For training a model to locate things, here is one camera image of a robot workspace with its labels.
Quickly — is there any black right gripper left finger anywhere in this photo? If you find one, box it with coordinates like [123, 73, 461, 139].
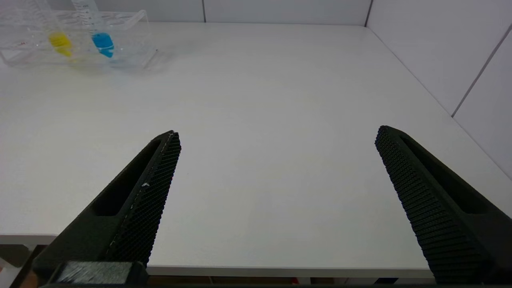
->
[32, 130, 182, 276]

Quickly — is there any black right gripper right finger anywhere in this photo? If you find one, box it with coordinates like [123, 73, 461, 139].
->
[375, 126, 512, 285]

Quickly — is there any clear acrylic test tube rack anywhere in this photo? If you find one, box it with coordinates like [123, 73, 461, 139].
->
[0, 9, 159, 71]

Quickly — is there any test tube with blue pigment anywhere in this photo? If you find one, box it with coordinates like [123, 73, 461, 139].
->
[72, 0, 116, 59]

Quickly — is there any test tube with yellow pigment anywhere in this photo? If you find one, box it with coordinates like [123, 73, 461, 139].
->
[24, 0, 75, 58]

